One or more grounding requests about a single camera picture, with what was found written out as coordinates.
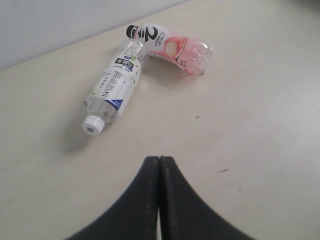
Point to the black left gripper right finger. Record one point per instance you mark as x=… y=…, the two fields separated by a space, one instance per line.
x=183 y=214

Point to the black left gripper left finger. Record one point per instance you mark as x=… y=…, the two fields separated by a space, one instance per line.
x=134 y=215

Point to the clear bottle blue white label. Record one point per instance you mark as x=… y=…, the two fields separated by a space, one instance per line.
x=111 y=93

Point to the pink peach drink bottle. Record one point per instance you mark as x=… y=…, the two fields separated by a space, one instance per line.
x=190 y=54

